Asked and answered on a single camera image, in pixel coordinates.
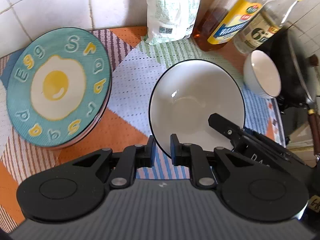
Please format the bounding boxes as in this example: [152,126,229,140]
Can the small white ribbed bowl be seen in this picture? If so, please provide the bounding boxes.
[243,50,281,99]

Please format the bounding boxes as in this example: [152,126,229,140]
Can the large white bowl black rim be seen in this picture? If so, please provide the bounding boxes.
[149,60,245,156]

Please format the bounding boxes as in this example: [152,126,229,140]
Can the black wok with lid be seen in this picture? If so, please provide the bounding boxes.
[258,29,316,115]

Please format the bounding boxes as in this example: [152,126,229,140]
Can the teal fried egg plate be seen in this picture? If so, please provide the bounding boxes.
[7,27,112,148]

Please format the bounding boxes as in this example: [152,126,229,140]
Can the pink plate under teal plate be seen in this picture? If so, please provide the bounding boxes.
[48,84,112,150]

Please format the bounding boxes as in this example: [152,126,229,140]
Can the white vinegar bottle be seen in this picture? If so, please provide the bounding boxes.
[233,0,302,55]

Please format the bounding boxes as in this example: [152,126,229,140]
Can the colourful patchwork table mat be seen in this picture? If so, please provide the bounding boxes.
[0,26,287,230]

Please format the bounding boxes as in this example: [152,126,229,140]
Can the yellow label cooking wine bottle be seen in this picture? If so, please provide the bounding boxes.
[193,0,267,51]

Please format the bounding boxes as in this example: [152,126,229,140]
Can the white powder bag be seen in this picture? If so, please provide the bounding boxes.
[144,0,201,45]

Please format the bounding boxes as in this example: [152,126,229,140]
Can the wooden wok handle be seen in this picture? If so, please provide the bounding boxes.
[308,108,319,161]

